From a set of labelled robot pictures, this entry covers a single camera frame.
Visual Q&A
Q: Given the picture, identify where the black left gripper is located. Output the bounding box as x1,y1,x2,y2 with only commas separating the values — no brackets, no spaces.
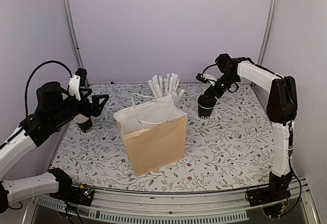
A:
50,88,109,128

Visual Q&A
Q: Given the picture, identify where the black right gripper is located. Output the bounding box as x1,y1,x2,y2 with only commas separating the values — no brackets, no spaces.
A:
202,73,239,105

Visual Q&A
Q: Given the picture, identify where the black plastic cup lid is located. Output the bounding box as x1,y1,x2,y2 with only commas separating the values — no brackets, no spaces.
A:
198,95,217,109

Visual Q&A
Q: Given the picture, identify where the black and white coffee cup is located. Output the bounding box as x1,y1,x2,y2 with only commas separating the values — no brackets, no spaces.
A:
198,105,213,119

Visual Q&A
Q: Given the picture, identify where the brown paper bag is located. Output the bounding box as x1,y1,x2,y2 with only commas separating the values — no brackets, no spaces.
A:
113,94,188,176

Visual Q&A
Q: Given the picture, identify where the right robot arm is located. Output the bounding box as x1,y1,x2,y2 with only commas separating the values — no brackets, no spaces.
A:
196,54,298,202

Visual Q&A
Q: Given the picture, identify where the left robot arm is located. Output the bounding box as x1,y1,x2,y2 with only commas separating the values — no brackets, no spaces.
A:
1,81,109,213

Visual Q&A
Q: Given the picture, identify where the paper-wrapped straws bundle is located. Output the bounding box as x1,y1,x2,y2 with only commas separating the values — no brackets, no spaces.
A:
148,73,185,105

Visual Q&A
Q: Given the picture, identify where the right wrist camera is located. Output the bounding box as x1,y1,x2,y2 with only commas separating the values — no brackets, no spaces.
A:
196,73,217,85

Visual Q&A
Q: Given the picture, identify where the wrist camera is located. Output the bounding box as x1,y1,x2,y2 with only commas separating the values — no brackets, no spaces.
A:
196,73,217,85
68,68,87,101

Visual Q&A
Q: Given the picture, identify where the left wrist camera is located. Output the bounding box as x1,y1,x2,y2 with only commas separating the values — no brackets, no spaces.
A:
68,68,87,101

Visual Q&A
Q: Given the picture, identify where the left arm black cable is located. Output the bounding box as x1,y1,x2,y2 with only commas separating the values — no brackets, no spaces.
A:
24,60,72,117

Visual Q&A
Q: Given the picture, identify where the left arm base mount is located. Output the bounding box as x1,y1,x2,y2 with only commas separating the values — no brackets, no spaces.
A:
48,168,94,206

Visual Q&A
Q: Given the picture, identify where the aluminium front rail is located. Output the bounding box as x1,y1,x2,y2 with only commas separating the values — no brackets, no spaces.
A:
22,179,323,223

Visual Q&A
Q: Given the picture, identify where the right aluminium corner post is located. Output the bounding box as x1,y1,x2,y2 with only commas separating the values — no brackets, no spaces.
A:
258,0,278,65

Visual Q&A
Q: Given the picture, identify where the aluminium corner post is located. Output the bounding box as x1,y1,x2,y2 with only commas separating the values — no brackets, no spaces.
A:
258,0,278,65
57,0,90,88

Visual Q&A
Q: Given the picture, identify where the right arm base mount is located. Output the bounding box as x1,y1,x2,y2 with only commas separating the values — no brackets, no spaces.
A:
245,178,302,219

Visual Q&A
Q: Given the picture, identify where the left aluminium corner post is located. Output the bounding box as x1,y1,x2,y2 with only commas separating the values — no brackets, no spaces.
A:
57,0,90,88

